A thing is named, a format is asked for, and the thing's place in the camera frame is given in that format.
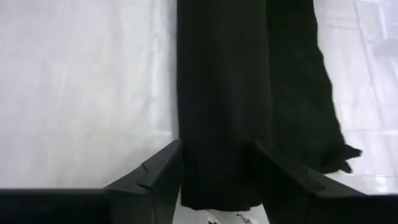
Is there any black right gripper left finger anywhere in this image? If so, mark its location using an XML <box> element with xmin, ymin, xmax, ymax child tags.
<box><xmin>0</xmin><ymin>139</ymin><xmax>183</xmax><ymax>224</ymax></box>

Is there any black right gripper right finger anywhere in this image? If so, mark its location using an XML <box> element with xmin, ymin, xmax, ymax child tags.
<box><xmin>253</xmin><ymin>141</ymin><xmax>398</xmax><ymax>224</ymax></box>

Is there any black towel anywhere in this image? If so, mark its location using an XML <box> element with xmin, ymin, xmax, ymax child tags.
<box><xmin>176</xmin><ymin>0</ymin><xmax>364</xmax><ymax>212</ymax></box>

